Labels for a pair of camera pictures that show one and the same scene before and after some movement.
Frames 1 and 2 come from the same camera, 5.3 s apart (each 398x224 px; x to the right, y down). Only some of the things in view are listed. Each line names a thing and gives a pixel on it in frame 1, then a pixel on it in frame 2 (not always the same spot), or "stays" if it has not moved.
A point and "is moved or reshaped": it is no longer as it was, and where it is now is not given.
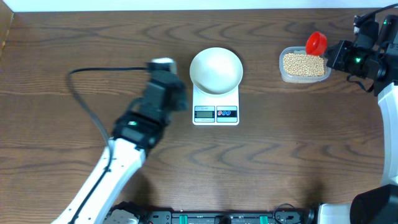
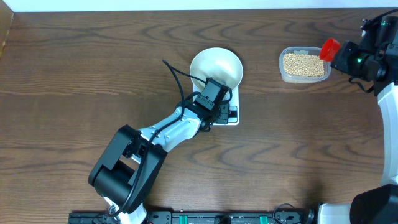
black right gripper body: [356, 60] stays
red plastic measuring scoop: [316, 44] is moved or reshaped
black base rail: [283, 214] stays
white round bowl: [216, 70] stays
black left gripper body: [178, 102] -> [216, 114]
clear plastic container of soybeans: [295, 66] stays
